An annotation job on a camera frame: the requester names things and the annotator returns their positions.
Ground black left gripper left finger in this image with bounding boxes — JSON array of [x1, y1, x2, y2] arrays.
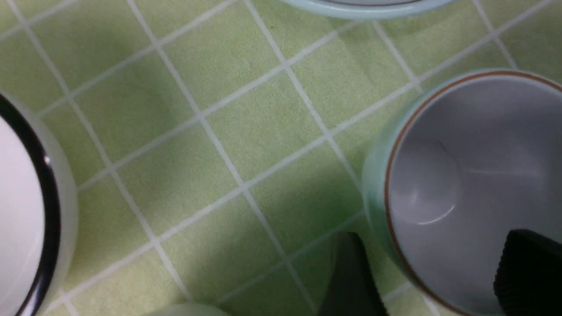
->
[[317, 232, 388, 316]]

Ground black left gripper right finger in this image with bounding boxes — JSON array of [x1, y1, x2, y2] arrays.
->
[[494, 229, 562, 316]]

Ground light blue cup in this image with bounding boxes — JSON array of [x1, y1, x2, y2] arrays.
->
[[361, 69, 562, 316]]

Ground white bowl with black rim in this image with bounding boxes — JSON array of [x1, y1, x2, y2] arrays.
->
[[145, 303, 229, 316]]

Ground light green checkered tablecloth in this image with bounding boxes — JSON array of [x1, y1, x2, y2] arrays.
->
[[0, 0, 562, 316]]

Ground light blue plate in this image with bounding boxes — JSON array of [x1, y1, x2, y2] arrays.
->
[[283, 0, 454, 20]]

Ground white cup with bicycle print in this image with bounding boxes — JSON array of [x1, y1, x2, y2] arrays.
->
[[0, 96, 79, 316]]

